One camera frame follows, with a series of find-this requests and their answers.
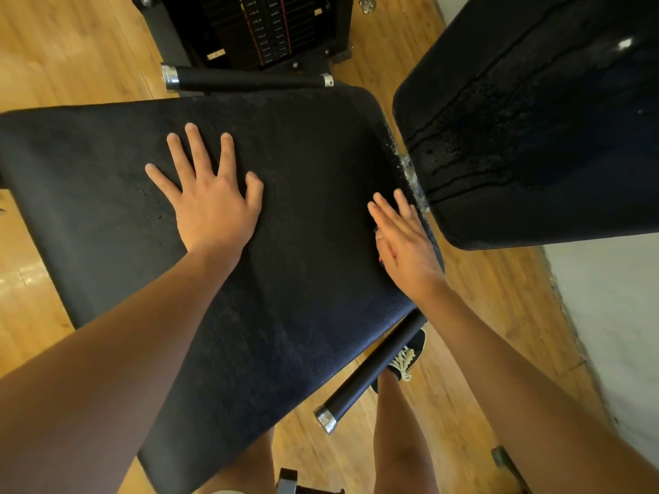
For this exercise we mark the person's right hand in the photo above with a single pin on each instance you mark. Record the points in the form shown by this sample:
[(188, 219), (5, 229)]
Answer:
[(407, 252)]

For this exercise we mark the person's left hand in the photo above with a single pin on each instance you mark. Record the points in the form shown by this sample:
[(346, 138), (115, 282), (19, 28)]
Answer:
[(214, 206)]

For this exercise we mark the person's left forearm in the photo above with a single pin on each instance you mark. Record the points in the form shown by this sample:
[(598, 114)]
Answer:
[(103, 375)]

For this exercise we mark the person's right forearm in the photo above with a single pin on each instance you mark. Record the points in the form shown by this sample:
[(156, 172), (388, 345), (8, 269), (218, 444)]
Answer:
[(546, 396)]

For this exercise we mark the person's right black shoe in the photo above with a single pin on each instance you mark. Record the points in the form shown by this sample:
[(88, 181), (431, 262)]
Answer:
[(407, 357)]

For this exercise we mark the person's right leg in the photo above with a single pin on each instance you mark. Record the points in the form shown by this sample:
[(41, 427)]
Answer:
[(402, 437)]

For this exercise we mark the person's leg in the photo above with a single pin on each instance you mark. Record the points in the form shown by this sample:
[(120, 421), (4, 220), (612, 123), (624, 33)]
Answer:
[(402, 437), (242, 468)]

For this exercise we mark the person's left leg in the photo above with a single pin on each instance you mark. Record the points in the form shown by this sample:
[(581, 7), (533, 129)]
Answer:
[(242, 468)]

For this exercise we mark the person's white shorts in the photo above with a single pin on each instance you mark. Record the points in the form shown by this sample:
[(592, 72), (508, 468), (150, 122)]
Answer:
[(224, 491)]

